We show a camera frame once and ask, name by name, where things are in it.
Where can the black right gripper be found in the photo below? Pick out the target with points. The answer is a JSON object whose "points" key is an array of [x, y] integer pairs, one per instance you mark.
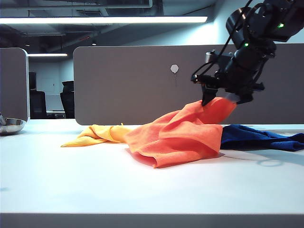
{"points": [[247, 69]]}

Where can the orange microfiber rag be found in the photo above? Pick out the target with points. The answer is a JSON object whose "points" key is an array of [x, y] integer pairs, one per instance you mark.
{"points": [[178, 142]]}

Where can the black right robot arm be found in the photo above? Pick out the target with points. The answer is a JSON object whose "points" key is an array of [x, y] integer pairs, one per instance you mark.
{"points": [[268, 21]]}

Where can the blue microfiber rag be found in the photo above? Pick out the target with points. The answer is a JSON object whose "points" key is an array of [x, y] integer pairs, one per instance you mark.
{"points": [[249, 140]]}

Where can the yellow microfiber rag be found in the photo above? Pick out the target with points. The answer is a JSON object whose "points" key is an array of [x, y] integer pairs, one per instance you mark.
{"points": [[95, 137]]}

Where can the round grey adhesive hook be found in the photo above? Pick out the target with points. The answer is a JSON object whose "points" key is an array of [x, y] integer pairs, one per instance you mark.
{"points": [[174, 68]]}

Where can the wide grey desk partition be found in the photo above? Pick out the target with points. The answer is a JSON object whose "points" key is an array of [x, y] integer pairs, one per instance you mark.
{"points": [[130, 83]]}

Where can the long ceiling light strip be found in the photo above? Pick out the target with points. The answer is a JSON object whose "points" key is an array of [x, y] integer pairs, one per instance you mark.
{"points": [[95, 20]]}

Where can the black mesh office chair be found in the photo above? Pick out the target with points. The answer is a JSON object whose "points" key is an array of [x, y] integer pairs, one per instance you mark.
{"points": [[68, 102]]}

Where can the short ceiling light strip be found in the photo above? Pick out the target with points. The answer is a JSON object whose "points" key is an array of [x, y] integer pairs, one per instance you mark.
{"points": [[47, 54]]}

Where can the black padded office chair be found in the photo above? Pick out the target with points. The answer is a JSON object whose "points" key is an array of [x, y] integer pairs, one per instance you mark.
{"points": [[37, 104]]}

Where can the narrow grey desk partition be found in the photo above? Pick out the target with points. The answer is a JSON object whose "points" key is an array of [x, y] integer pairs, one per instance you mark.
{"points": [[13, 83]]}

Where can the stainless steel bowl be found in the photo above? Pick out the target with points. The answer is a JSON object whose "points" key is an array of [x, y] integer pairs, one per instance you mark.
{"points": [[12, 127]]}

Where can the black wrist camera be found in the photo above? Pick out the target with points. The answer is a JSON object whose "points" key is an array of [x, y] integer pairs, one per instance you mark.
{"points": [[213, 57]]}

